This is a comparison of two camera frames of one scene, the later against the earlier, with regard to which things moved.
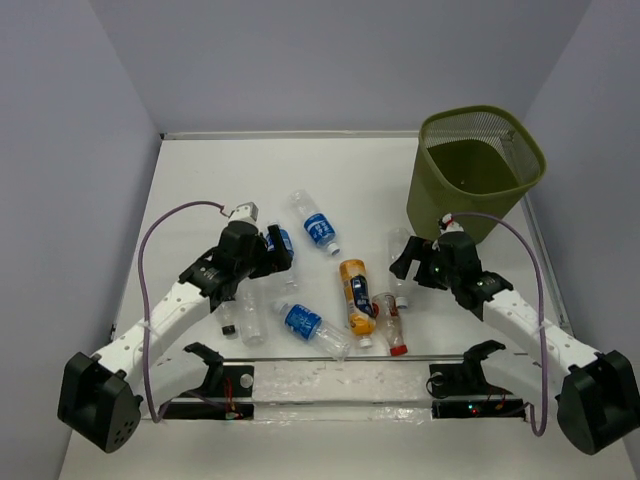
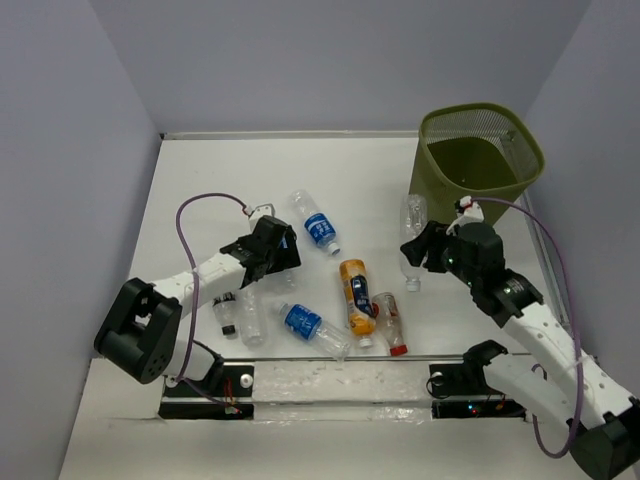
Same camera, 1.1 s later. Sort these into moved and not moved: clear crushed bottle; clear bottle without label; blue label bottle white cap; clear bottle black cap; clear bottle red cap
Moved: clear bottle without label; blue label bottle white cap
Not moved: clear crushed bottle; clear bottle black cap; clear bottle red cap
